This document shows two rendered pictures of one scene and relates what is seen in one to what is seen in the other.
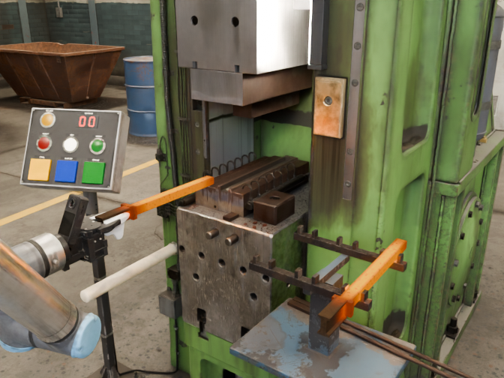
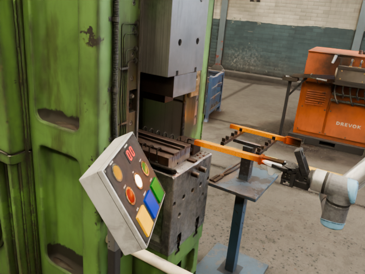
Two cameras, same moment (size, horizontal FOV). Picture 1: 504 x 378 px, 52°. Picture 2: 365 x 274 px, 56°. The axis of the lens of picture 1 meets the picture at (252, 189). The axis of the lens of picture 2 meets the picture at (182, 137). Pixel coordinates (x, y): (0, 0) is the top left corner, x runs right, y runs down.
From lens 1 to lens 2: 2.37 m
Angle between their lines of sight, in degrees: 87
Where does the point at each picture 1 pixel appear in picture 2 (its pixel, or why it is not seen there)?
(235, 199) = (187, 150)
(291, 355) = (254, 185)
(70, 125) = (127, 164)
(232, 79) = (193, 76)
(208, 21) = (186, 42)
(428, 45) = not seen: hidden behind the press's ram
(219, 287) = (189, 207)
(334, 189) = (191, 122)
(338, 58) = not seen: hidden behind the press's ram
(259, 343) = (249, 191)
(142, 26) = not seen: outside the picture
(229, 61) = (193, 66)
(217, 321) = (186, 230)
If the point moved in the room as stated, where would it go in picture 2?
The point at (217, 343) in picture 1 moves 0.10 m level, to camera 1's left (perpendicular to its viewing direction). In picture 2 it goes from (183, 245) to (184, 257)
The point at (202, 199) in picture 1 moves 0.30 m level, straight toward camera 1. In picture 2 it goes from (171, 164) to (232, 164)
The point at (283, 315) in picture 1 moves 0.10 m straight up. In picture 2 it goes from (224, 184) to (226, 168)
